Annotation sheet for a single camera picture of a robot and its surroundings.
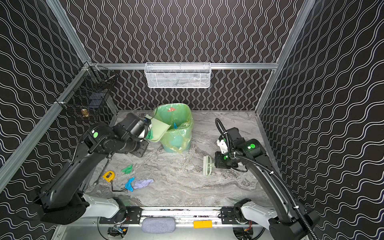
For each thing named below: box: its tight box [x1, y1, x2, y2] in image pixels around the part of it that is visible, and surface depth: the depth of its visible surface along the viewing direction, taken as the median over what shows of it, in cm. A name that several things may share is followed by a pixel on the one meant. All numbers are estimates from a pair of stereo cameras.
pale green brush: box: [203, 155, 215, 176], surface depth 81 cm
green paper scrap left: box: [121, 164, 134, 175], surface depth 92 cm
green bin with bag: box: [152, 103, 193, 154], surface depth 85 cm
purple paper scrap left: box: [133, 179, 154, 189], surface depth 87 cm
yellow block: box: [193, 220, 213, 229], surface depth 74 cm
